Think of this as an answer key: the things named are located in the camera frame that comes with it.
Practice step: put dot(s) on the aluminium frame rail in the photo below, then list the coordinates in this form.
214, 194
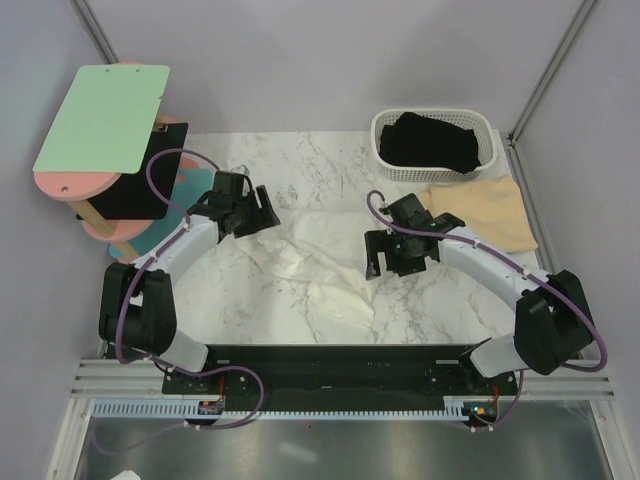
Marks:
100, 378

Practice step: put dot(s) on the black board on shelf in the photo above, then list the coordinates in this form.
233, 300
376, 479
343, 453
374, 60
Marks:
130, 197

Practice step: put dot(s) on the aluminium corner post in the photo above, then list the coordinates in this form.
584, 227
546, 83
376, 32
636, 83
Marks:
93, 28
560, 54

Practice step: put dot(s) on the teal board on shelf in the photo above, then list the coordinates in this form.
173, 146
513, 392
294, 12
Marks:
144, 235

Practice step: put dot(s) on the pink wooden tiered shelf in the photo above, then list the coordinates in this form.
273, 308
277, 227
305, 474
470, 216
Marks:
75, 190

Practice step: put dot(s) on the left aluminium corner post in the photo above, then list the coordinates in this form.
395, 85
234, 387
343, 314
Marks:
93, 28

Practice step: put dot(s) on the right aluminium corner post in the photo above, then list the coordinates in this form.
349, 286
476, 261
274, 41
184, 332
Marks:
560, 54

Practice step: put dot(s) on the white printed t shirt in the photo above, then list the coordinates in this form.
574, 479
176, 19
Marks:
321, 255

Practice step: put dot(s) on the black t shirt in basket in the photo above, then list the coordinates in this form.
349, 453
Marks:
422, 142

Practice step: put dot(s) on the white paper scrap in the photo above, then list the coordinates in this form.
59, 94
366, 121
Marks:
126, 475

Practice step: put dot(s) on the folded beige t shirt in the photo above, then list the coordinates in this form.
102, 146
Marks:
493, 208

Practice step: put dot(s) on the white slotted cable duct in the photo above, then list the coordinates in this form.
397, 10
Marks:
192, 409

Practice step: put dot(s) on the white perforated plastic basket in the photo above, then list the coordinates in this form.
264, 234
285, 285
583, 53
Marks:
464, 118

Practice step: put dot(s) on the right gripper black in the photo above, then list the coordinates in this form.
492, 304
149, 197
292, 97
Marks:
379, 241

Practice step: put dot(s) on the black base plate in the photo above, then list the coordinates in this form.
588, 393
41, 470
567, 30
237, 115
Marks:
340, 376

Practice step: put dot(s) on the green board on shelf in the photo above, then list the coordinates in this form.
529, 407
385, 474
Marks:
105, 120

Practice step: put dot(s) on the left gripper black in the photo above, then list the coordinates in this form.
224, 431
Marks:
263, 219

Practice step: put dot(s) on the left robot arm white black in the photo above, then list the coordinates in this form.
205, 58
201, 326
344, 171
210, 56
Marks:
138, 316

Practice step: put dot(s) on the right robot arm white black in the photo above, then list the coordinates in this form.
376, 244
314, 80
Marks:
552, 320

